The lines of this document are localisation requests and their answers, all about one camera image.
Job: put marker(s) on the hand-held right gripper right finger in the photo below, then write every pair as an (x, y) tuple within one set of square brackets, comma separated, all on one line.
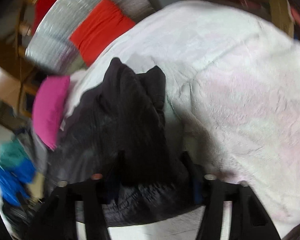
[(195, 188)]

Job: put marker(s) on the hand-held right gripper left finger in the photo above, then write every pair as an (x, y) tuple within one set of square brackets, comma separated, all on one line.
[(90, 190)]

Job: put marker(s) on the black jacket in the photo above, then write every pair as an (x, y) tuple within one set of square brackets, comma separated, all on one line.
[(130, 120)]

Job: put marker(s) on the bright blue cloth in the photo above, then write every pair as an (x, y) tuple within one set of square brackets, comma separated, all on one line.
[(13, 182)]

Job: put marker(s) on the teal cloth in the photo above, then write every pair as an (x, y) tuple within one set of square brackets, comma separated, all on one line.
[(12, 153)]

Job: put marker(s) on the pink pillow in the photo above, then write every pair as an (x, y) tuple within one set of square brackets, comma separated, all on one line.
[(50, 110)]

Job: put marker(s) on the white fleece blanket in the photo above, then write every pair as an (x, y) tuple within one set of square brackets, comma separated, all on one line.
[(227, 80)]

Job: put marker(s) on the red cushion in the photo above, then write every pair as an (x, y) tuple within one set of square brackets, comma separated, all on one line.
[(100, 27)]

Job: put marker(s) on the wooden board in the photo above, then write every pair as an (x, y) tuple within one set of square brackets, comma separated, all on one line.
[(281, 12)]

